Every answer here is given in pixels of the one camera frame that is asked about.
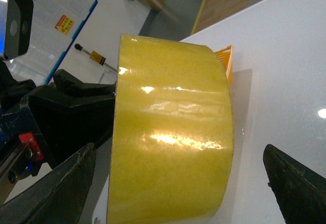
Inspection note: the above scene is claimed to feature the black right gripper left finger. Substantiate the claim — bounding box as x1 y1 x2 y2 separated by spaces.
1 143 96 223

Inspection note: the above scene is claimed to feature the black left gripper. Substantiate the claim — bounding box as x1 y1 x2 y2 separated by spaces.
1 69 116 183

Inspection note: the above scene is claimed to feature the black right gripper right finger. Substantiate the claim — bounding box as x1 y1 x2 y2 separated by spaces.
263 144 325 223

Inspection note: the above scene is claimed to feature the yellow tape roll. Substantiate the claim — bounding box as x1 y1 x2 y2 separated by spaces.
106 34 234 223

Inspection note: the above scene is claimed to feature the yellow woven basket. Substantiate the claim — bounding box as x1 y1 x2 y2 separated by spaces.
215 45 234 86

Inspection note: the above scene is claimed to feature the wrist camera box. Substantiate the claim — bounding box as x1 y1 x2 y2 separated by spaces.
1 0 34 61

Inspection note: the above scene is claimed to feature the blue framed wall board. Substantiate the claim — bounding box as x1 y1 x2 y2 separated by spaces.
7 0 98 86

